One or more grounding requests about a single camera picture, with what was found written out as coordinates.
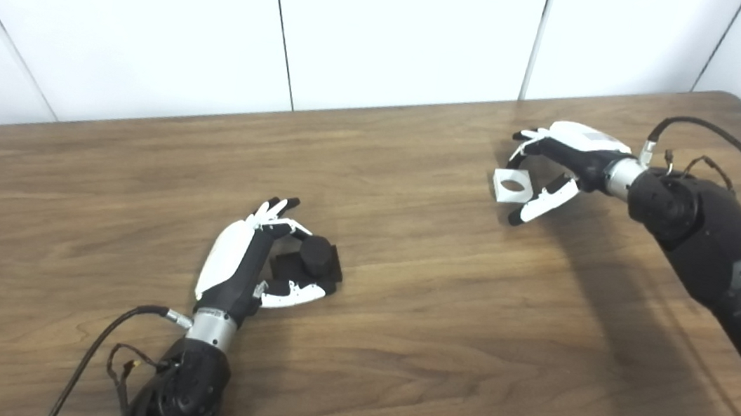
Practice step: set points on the white square piece with hole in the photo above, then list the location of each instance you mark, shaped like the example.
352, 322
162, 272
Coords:
501, 194

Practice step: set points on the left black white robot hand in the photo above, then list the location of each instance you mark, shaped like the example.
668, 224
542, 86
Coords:
226, 261

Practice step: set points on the black peg with square base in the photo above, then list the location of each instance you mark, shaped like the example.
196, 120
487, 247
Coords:
316, 258

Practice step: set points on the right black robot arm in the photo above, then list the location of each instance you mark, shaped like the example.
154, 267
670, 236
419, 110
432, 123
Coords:
726, 251

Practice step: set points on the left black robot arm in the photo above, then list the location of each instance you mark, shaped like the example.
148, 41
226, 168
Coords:
190, 384

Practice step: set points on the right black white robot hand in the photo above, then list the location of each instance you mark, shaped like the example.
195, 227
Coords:
583, 149

